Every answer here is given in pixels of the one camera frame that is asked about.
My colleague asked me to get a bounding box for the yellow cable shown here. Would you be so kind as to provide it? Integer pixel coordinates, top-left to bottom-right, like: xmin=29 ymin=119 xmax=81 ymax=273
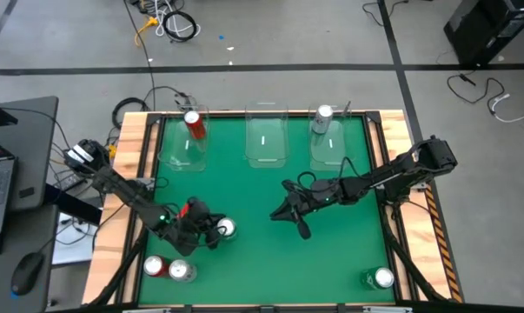
xmin=133 ymin=16 xmax=159 ymax=48

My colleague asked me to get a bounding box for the black computer mouse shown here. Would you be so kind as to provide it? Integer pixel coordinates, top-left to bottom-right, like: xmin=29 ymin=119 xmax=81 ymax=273
xmin=10 ymin=250 xmax=45 ymax=296

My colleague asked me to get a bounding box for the black computer tower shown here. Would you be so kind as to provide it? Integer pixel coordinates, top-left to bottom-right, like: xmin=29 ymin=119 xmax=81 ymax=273
xmin=442 ymin=0 xmax=524 ymax=67

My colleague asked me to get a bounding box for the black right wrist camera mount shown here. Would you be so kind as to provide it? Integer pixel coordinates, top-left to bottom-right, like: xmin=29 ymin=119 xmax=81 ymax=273
xmin=295 ymin=215 xmax=313 ymax=241

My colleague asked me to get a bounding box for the black coiled cable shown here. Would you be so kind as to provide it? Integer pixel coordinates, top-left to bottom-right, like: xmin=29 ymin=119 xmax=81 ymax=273
xmin=162 ymin=9 xmax=202 ymax=43
xmin=112 ymin=97 xmax=152 ymax=130

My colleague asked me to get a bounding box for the yellow black hazard tape strip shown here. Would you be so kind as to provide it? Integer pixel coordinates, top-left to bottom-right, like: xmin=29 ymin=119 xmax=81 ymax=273
xmin=419 ymin=167 xmax=463 ymax=304

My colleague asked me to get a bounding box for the black power adapter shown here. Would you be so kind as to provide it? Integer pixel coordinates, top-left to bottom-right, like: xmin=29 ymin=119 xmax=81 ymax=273
xmin=59 ymin=171 xmax=89 ymax=192

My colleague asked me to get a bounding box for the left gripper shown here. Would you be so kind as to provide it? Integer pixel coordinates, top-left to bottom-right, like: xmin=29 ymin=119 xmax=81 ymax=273
xmin=178 ymin=209 xmax=225 ymax=250

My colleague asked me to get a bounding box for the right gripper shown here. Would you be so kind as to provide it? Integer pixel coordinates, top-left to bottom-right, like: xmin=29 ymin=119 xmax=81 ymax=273
xmin=269 ymin=184 xmax=326 ymax=222

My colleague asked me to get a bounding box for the black support bar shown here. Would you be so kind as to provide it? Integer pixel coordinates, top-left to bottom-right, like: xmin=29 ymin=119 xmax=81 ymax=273
xmin=43 ymin=184 xmax=104 ymax=225

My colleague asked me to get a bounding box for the green Sprite can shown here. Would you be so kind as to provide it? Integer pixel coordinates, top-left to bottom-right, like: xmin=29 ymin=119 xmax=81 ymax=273
xmin=359 ymin=266 xmax=395 ymax=291
xmin=216 ymin=216 xmax=239 ymax=241

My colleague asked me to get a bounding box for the white cable with plug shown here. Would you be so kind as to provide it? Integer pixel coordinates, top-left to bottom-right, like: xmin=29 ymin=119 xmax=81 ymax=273
xmin=487 ymin=93 xmax=524 ymax=125

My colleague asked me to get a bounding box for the red left wrist camera mount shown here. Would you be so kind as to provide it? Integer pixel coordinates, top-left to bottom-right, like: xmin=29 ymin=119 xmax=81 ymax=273
xmin=178 ymin=196 xmax=204 ymax=218

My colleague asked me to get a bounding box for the green table mat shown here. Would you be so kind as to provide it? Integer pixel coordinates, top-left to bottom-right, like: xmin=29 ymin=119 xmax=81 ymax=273
xmin=138 ymin=113 xmax=396 ymax=305

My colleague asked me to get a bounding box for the red Coke can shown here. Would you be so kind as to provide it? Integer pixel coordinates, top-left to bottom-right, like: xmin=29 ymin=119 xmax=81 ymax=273
xmin=182 ymin=110 xmax=208 ymax=141
xmin=143 ymin=254 xmax=170 ymax=278

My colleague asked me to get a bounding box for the white paper sheet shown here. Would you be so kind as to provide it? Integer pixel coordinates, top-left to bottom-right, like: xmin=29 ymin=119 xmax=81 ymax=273
xmin=51 ymin=211 xmax=98 ymax=266

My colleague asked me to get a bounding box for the black floor cable with plug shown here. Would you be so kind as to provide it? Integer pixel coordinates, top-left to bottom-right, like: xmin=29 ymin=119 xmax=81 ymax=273
xmin=446 ymin=72 xmax=506 ymax=115

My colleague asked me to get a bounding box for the grey rounded side table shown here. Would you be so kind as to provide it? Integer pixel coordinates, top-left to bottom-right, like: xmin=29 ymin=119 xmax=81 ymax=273
xmin=0 ymin=95 xmax=60 ymax=213

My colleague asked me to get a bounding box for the clear plastic bin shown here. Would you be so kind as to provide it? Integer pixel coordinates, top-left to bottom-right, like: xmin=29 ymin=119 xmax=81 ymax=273
xmin=243 ymin=102 xmax=289 ymax=170
xmin=156 ymin=103 xmax=211 ymax=173
xmin=308 ymin=102 xmax=354 ymax=171

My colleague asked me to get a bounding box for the silver Diet Coke can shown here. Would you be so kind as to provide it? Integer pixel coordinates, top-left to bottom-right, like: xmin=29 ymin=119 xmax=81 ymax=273
xmin=168 ymin=258 xmax=198 ymax=283
xmin=311 ymin=103 xmax=335 ymax=135

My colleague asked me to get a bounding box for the long black floor cable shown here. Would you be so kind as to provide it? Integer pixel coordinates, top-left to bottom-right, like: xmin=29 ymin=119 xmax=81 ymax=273
xmin=122 ymin=0 xmax=158 ymax=112

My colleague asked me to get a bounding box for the grey metal clamp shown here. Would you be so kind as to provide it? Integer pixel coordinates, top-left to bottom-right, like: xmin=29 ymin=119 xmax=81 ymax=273
xmin=174 ymin=91 xmax=198 ymax=115

